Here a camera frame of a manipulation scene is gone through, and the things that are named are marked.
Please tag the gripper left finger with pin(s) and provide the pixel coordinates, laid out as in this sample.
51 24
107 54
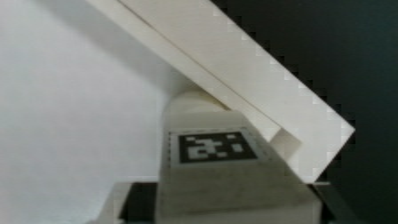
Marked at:
128 207

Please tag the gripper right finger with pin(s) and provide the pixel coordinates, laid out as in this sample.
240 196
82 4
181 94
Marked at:
336 211

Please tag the white table leg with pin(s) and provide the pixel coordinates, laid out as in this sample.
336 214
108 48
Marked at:
227 184

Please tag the white square table top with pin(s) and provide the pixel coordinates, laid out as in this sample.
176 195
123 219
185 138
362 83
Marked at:
99 58

